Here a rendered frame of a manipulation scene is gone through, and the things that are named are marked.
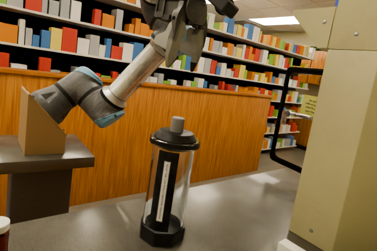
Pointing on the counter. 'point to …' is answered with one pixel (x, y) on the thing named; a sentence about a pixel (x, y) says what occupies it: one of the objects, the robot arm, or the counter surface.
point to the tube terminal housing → (344, 130)
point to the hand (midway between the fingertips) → (184, 65)
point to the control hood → (317, 24)
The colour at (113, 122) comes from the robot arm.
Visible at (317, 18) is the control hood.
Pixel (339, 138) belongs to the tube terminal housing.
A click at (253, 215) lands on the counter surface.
